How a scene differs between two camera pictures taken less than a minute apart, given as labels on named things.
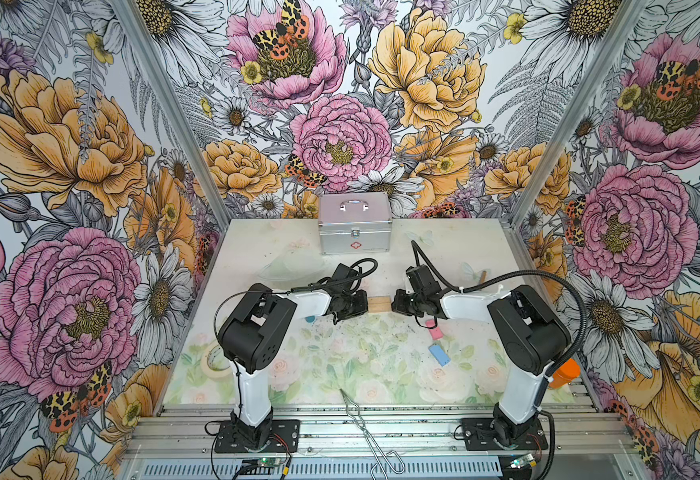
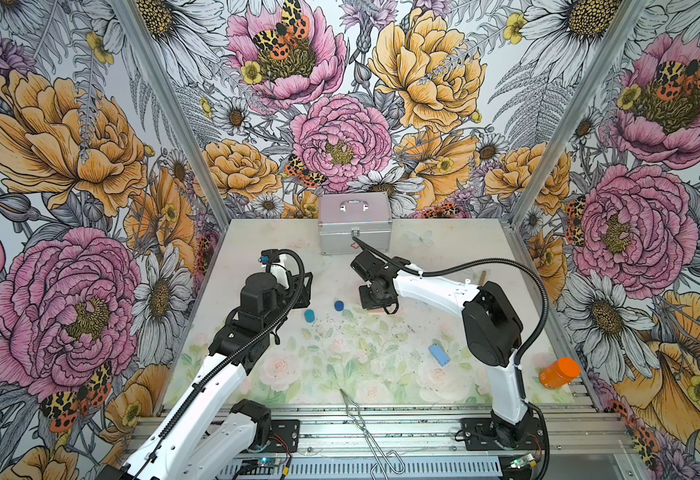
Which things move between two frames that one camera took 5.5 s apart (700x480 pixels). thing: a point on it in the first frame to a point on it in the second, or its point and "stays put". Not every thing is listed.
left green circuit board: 269,461 stays put
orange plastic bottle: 567,371 stays put
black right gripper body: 410,304 to 372,297
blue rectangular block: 439,354 stays put
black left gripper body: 354,305 to 296,296
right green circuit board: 519,462 stays put
